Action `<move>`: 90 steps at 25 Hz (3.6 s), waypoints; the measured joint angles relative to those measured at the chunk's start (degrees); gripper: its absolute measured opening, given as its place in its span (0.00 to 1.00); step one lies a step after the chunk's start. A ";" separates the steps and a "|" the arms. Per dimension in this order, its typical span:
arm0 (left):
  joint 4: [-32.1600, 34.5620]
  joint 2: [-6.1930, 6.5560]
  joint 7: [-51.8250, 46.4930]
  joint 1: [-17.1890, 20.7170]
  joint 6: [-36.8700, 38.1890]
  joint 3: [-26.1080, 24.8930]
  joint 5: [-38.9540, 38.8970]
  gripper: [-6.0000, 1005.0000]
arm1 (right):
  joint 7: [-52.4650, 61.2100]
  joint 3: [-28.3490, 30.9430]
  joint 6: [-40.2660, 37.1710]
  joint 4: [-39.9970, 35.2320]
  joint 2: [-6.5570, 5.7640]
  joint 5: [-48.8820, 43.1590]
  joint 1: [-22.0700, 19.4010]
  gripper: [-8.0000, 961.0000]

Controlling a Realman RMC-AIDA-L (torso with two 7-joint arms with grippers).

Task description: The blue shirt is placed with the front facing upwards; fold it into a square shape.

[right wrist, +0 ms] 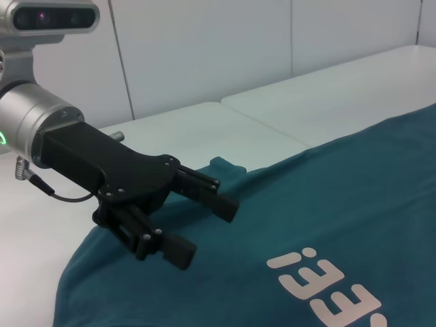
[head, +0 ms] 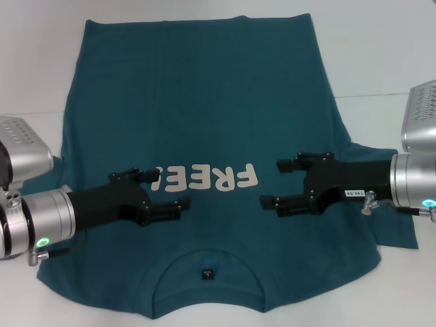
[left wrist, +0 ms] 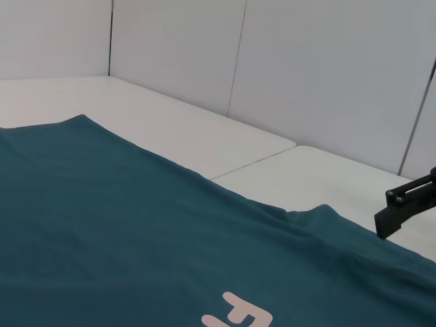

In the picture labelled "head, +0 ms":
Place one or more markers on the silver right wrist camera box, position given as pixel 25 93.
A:
pixel 420 116

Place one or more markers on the teal blue printed t-shirt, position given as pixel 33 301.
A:
pixel 211 102

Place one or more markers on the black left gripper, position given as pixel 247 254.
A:
pixel 102 204

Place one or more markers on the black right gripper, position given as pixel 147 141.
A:
pixel 354 177

